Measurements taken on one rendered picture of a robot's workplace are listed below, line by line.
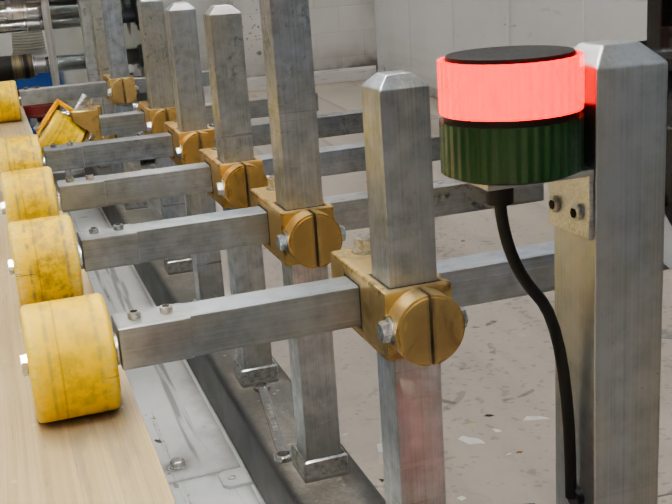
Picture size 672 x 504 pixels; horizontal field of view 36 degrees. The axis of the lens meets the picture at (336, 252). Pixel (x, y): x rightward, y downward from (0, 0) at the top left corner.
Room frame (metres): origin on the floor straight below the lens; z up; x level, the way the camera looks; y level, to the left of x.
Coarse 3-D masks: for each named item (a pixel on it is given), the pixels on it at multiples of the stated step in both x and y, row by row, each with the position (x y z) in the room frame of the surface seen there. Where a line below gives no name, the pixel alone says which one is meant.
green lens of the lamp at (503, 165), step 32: (448, 128) 0.42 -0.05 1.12; (480, 128) 0.41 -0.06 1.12; (512, 128) 0.40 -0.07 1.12; (544, 128) 0.40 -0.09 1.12; (576, 128) 0.41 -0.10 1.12; (448, 160) 0.42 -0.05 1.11; (480, 160) 0.41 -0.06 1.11; (512, 160) 0.40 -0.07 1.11; (544, 160) 0.40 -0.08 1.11; (576, 160) 0.41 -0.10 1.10
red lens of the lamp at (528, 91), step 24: (456, 72) 0.41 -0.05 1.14; (480, 72) 0.41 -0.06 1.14; (504, 72) 0.40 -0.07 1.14; (528, 72) 0.40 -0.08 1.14; (552, 72) 0.40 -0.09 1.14; (576, 72) 0.41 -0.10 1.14; (456, 96) 0.41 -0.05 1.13; (480, 96) 0.41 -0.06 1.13; (504, 96) 0.40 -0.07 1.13; (528, 96) 0.40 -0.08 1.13; (552, 96) 0.40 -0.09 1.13; (576, 96) 0.41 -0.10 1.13; (480, 120) 0.41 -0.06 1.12; (504, 120) 0.40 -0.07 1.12
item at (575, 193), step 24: (480, 48) 0.45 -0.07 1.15; (504, 48) 0.45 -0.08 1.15; (528, 48) 0.44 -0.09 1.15; (552, 48) 0.43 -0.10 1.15; (456, 120) 0.42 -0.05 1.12; (528, 120) 0.40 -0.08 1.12; (552, 120) 0.41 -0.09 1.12; (504, 192) 0.42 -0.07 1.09; (552, 192) 0.45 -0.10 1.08; (576, 192) 0.43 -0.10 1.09; (504, 216) 0.43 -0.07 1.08; (552, 216) 0.45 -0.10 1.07; (576, 216) 0.43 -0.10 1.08; (504, 240) 0.43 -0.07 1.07; (528, 288) 0.43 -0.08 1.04; (552, 312) 0.43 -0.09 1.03; (552, 336) 0.43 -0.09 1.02; (576, 480) 0.43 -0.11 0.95
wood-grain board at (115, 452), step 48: (0, 192) 1.40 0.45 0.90; (0, 240) 1.13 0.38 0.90; (0, 288) 0.95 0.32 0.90; (0, 336) 0.81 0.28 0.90; (0, 384) 0.71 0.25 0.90; (0, 432) 0.63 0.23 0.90; (48, 432) 0.62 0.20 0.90; (96, 432) 0.62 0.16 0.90; (144, 432) 0.61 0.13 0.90; (0, 480) 0.56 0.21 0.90; (48, 480) 0.56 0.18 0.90; (96, 480) 0.55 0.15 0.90; (144, 480) 0.55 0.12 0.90
